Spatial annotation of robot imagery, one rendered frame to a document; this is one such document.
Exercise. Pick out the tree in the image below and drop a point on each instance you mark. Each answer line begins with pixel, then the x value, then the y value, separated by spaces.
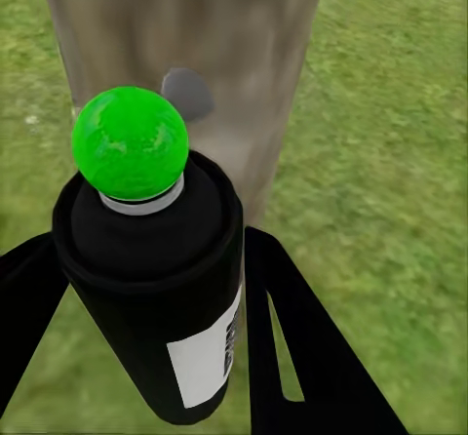
pixel 250 53

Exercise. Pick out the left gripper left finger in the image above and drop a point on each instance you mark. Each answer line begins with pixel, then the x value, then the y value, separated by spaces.
pixel 31 287

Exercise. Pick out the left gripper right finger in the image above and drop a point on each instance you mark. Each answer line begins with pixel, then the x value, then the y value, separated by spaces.
pixel 340 396

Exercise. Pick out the pesticide atomizer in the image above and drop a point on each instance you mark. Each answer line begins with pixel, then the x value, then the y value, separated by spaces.
pixel 150 235

